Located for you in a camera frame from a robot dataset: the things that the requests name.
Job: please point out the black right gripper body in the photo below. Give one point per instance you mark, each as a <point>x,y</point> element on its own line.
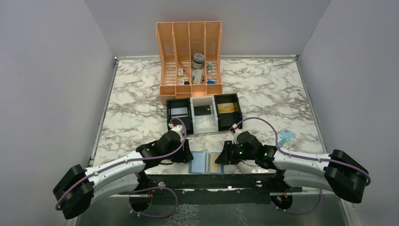
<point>234,153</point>

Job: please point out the gold credit card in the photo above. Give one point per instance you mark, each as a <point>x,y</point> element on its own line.
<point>227,107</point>

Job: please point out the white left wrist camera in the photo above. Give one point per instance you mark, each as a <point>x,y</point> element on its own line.
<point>179,129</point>

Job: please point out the black metal base rail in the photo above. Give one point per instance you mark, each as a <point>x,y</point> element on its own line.
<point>198,188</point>

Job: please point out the green white small tube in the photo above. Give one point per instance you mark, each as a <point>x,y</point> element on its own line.
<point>209,68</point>

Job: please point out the black left card bin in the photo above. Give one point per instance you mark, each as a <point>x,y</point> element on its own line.
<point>176,103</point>

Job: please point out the blue leather card holder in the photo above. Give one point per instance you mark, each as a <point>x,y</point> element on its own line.
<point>198,164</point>

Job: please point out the black right card bin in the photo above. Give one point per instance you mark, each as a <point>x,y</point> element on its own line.
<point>226,120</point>

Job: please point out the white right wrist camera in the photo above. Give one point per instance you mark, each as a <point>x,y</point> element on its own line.
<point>235,130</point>

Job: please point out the grey round jar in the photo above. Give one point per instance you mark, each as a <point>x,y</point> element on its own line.
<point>197,60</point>

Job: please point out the black card bin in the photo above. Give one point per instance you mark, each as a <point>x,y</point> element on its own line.
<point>226,120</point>
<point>176,103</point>

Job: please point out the orange plastic file organizer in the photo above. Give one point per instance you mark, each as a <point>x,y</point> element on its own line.
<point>177,43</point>

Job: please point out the silver credit card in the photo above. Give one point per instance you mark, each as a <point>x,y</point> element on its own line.
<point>179,112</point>

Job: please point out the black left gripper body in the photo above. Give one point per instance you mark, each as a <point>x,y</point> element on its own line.
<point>179,157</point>

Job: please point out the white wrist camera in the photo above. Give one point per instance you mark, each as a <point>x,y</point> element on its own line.
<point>235,130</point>
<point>179,129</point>

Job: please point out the clear blue plastic package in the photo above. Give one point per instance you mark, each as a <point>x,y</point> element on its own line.
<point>286,138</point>

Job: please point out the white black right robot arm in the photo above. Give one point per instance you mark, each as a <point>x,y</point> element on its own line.
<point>336,172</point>

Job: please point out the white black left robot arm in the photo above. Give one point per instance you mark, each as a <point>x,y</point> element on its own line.
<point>106,177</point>

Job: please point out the white middle card bin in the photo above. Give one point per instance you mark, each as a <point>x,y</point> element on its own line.
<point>206,123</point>

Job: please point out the black credit card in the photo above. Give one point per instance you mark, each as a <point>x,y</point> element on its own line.
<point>202,110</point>

